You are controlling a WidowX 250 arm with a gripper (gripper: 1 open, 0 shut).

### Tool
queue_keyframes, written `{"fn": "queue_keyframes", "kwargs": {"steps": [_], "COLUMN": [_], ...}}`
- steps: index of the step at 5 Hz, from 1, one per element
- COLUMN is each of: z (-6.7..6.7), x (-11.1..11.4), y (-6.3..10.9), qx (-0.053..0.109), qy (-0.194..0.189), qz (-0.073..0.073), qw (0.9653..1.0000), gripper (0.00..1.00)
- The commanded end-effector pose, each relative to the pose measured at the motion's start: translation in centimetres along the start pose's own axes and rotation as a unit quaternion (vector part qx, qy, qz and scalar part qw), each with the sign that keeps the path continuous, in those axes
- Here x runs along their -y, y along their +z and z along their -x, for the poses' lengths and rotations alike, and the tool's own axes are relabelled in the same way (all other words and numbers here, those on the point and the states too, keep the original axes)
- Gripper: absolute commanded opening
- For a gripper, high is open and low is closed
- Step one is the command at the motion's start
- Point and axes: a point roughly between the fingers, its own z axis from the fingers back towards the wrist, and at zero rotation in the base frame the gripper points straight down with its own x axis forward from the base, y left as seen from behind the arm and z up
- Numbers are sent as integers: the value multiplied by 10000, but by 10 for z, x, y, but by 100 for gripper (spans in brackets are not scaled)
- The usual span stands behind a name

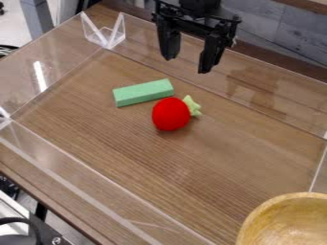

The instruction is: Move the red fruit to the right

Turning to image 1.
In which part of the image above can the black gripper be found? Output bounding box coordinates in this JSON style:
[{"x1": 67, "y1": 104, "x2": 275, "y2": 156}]
[{"x1": 152, "y1": 0, "x2": 242, "y2": 74}]

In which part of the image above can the red plush strawberry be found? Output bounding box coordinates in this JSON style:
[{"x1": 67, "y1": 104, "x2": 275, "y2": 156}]
[{"x1": 152, "y1": 95, "x2": 202, "y2": 131}]

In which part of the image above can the green foam block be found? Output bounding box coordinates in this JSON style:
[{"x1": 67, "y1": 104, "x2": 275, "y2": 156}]
[{"x1": 112, "y1": 78, "x2": 174, "y2": 107}]

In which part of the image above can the wooden bowl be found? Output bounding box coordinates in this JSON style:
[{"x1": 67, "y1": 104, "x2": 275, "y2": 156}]
[{"x1": 235, "y1": 192, "x2": 327, "y2": 245}]

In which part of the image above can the clear acrylic tray enclosure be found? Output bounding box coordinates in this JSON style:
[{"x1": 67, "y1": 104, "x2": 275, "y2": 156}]
[{"x1": 0, "y1": 10, "x2": 327, "y2": 245}]

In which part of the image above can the grey post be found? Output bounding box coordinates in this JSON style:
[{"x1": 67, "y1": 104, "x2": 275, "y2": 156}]
[{"x1": 19, "y1": 0, "x2": 53, "y2": 39}]

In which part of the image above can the black metal bracket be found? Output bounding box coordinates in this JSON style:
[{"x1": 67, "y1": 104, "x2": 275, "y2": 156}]
[{"x1": 28, "y1": 213, "x2": 73, "y2": 245}]

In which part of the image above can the black cable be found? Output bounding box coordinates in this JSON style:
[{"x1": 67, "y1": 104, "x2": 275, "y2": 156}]
[{"x1": 0, "y1": 216, "x2": 44, "y2": 245}]

